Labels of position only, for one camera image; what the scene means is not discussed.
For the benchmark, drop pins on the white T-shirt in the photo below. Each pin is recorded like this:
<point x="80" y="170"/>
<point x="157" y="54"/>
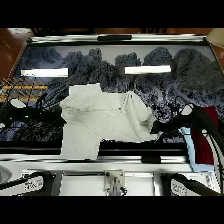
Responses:
<point x="100" y="116"/>

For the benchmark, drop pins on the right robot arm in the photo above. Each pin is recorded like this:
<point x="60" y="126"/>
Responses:
<point x="203" y="121"/>

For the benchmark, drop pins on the red garment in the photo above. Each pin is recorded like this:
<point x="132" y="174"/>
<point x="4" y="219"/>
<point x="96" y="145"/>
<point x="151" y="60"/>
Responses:
<point x="204" y="146"/>

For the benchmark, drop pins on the light blue garment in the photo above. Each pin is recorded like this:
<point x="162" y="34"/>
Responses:
<point x="190" y="146"/>

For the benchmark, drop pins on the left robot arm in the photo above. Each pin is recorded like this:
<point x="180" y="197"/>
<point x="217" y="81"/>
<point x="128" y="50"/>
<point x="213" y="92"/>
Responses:
<point x="20" y="113"/>

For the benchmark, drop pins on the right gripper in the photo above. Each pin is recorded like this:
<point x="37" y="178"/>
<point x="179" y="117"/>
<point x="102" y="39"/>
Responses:
<point x="160" y="127"/>

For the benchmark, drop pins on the silver frame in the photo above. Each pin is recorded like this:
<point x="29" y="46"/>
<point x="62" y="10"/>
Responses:
<point x="100" y="166"/>

